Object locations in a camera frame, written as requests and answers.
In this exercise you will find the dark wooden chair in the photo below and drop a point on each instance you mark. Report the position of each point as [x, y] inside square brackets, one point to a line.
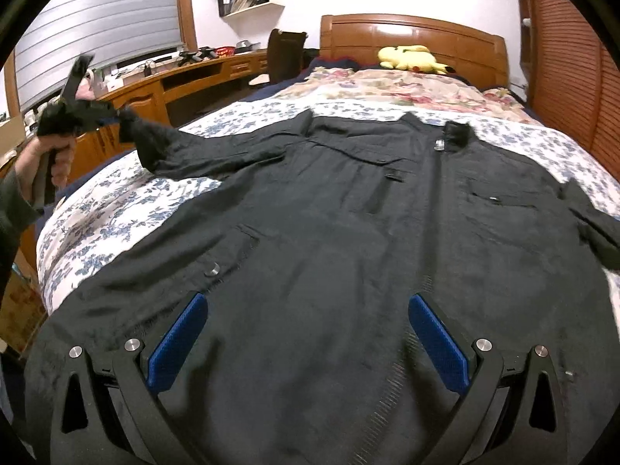
[285, 57]

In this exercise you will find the yellow plush toy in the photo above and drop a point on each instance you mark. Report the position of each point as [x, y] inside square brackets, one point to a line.
[412, 58]

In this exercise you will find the blue floral white bedspread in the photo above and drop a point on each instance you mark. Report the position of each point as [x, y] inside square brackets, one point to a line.
[123, 202]

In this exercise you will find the red floral beige quilt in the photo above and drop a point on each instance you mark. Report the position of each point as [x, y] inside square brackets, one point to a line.
[406, 88]

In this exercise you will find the black jacket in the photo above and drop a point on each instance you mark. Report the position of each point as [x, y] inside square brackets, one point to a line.
[308, 251]

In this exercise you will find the red basket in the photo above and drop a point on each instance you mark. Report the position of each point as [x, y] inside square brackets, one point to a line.
[225, 51]

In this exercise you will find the grey window blind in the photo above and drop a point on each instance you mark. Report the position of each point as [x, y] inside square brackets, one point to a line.
[112, 31]

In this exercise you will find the person's left hand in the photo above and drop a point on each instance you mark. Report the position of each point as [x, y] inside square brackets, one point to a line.
[28, 162]

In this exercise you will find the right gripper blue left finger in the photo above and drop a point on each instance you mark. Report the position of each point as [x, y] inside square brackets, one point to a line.
[172, 339]

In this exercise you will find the long wooden desk cabinet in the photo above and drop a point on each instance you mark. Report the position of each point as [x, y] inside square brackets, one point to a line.
[155, 97]

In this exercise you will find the wooden headboard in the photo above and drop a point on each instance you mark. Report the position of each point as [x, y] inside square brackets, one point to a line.
[479, 57]

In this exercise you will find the wooden louvered wardrobe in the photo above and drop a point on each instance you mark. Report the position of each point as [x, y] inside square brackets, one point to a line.
[572, 80]

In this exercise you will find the person's left forearm grey sleeve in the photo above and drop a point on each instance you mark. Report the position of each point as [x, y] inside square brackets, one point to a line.
[16, 215]

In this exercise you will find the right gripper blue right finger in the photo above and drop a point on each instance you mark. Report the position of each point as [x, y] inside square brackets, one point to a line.
[449, 359]

